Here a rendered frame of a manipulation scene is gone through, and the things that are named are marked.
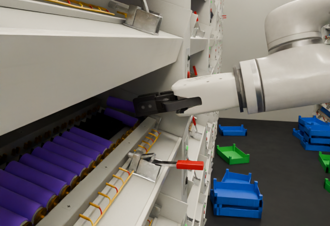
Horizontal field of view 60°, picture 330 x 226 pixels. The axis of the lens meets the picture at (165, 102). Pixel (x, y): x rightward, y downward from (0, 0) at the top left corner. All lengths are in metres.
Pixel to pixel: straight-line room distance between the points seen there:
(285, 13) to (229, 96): 0.14
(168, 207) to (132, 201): 0.29
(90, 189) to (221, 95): 0.23
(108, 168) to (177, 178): 0.28
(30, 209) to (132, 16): 0.23
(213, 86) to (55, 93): 0.29
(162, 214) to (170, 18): 0.40
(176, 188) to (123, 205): 0.29
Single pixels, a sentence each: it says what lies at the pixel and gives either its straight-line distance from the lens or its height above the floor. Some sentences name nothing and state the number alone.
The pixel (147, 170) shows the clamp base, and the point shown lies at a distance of 0.39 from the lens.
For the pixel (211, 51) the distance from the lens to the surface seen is 1.93.
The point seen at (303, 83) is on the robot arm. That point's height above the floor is 1.06.
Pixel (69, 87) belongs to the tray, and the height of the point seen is 1.09.
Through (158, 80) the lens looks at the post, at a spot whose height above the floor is 1.04.
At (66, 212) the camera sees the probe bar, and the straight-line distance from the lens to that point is 0.28.
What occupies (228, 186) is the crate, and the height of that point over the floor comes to 0.10.
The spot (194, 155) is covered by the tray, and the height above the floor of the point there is 0.74.
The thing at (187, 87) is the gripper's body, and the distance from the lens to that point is 0.42.
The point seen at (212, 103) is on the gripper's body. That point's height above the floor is 1.03.
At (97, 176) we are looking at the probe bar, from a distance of 0.33.
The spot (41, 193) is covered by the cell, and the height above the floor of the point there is 0.98.
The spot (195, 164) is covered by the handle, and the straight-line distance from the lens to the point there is 0.38.
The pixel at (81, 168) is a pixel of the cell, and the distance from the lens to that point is 0.35.
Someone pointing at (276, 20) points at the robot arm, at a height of 1.15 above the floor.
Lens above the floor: 1.12
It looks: 12 degrees down
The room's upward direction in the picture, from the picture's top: straight up
